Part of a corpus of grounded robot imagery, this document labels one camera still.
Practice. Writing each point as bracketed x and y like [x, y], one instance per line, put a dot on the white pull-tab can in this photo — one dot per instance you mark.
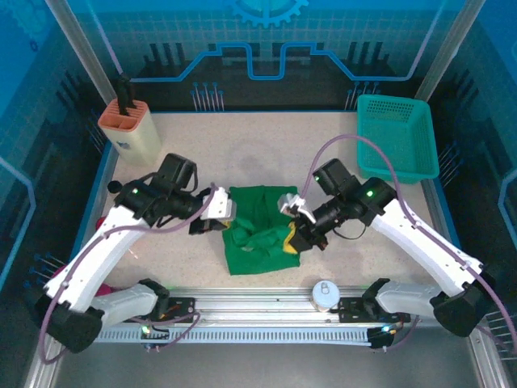
[325, 294]

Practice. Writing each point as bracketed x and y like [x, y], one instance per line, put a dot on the green t-shirt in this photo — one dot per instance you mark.
[258, 258]

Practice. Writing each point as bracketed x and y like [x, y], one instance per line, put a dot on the small magenta cup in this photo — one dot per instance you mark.
[109, 289]

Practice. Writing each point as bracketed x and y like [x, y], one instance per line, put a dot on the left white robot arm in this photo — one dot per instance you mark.
[97, 250]

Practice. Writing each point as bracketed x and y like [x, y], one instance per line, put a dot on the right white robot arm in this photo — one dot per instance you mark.
[424, 242]

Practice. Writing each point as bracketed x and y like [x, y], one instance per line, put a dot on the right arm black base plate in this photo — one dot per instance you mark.
[351, 311]

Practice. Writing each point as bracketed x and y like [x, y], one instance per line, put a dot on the aluminium upright post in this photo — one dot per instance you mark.
[452, 44]
[81, 44]

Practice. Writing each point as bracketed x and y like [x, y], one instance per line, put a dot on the right black electronics box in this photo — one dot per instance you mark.
[383, 337]

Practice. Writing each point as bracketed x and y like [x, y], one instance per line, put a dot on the aluminium table frame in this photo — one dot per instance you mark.
[262, 299]

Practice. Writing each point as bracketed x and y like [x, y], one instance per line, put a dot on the small bottle black cap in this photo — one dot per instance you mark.
[114, 186]

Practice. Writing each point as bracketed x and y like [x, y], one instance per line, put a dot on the black electronics box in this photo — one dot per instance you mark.
[153, 333]
[383, 337]

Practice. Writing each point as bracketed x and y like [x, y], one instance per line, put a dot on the beige knife block orange top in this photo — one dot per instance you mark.
[133, 137]

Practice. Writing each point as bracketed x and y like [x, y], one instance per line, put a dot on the teal plastic basket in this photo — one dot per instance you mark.
[396, 141]

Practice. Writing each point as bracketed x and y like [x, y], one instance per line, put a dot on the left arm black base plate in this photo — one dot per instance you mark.
[182, 309]

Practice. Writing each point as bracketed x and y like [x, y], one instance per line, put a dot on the left black electronics box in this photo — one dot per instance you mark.
[153, 333]

